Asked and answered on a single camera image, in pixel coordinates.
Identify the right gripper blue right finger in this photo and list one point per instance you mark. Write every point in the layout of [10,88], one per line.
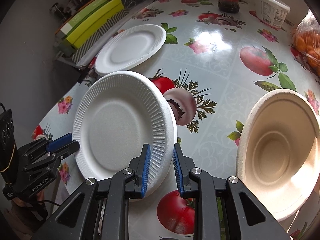
[180,168]

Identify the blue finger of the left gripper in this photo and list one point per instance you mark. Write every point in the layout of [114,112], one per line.
[59,142]
[67,150]

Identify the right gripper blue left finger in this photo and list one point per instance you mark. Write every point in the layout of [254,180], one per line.
[142,171]

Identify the white foam plate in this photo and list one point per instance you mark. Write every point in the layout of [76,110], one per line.
[130,48]
[120,113]

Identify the left hand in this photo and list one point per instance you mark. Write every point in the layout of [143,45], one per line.
[35,199]

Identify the striped black white box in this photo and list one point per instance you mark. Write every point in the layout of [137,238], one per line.
[98,34]

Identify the beige paper bowl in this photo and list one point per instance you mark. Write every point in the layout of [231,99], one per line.
[278,152]

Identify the yellow-green box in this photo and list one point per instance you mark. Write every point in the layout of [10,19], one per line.
[91,24]

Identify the green and white box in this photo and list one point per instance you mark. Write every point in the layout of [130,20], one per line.
[84,12]

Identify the white plastic tub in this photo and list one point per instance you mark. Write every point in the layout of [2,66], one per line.
[272,12]

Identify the bag of orange fruit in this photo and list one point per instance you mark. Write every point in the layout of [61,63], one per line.
[306,40]

